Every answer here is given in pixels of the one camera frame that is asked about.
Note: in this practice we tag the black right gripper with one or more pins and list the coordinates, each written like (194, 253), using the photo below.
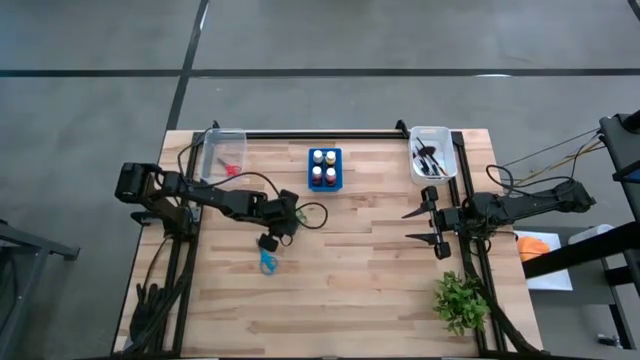
(437, 220)

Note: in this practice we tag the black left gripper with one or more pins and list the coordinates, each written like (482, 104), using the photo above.
(282, 212)

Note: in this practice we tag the blue scissors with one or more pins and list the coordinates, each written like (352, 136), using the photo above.
(268, 261)

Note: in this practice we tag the red paint bottle white cap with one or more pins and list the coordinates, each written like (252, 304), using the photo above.
(330, 176)
(317, 175)

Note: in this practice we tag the grey paint bottle white cap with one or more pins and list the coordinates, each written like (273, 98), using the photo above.
(318, 157)

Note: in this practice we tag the red scissors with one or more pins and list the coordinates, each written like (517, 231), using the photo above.
(231, 169)

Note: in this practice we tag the yellow paint bottle white cap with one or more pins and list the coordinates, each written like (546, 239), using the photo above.
(331, 158)

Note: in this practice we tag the black fan brush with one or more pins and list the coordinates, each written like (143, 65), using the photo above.
(430, 149)

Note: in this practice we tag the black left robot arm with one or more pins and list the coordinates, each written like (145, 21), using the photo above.
(210, 197)

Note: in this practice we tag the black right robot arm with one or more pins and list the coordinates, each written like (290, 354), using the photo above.
(525, 202)

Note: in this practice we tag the blue plastic basket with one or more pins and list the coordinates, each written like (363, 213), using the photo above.
(324, 166)

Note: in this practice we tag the white plastic bin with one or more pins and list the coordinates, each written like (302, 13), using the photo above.
(450, 150)

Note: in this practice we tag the green plant in white pot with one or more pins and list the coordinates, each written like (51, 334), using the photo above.
(460, 302)

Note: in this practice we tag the clear plastic bin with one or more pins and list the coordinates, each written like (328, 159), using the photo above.
(222, 145)

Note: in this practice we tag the orange rounded object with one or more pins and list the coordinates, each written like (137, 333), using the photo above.
(532, 249)

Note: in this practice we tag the white paper sheet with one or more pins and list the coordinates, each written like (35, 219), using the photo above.
(550, 275)

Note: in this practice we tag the white plastic tub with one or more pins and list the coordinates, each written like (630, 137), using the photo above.
(590, 234)

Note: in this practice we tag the black equipment cart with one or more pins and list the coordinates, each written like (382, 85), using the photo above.
(625, 145)

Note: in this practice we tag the dark metal stand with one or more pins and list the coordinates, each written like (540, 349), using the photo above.
(30, 240)

